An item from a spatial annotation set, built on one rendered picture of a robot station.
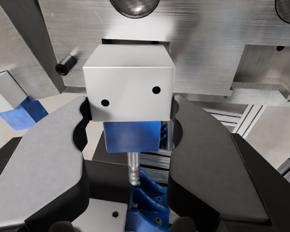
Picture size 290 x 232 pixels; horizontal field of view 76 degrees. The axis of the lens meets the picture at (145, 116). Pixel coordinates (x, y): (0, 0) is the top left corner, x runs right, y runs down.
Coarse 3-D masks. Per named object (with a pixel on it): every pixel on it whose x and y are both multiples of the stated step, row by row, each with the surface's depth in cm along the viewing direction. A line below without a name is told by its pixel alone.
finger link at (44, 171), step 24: (48, 120) 9; (72, 120) 9; (24, 144) 7; (48, 144) 7; (72, 144) 7; (24, 168) 6; (48, 168) 6; (72, 168) 6; (0, 192) 6; (24, 192) 6; (48, 192) 6; (72, 192) 6; (0, 216) 5; (24, 216) 5; (48, 216) 5; (72, 216) 6
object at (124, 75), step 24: (96, 48) 13; (120, 48) 13; (144, 48) 13; (96, 72) 10; (120, 72) 10; (144, 72) 10; (168, 72) 10; (96, 96) 11; (120, 96) 11; (144, 96) 11; (168, 96) 11; (96, 120) 12; (120, 120) 12; (144, 120) 12; (168, 120) 12; (120, 144) 14; (144, 144) 15
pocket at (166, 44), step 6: (102, 42) 15; (108, 42) 16; (114, 42) 17; (120, 42) 17; (126, 42) 17; (132, 42) 17; (138, 42) 17; (144, 42) 17; (150, 42) 17; (156, 42) 18; (162, 42) 17; (168, 42) 17; (168, 48) 16; (168, 54) 15
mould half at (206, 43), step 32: (64, 0) 13; (96, 0) 13; (160, 0) 12; (192, 0) 12; (224, 0) 12; (256, 0) 12; (64, 32) 14; (96, 32) 14; (128, 32) 14; (160, 32) 14; (192, 32) 13; (224, 32) 13; (256, 32) 13; (288, 32) 13; (192, 64) 15; (224, 64) 15; (288, 96) 16
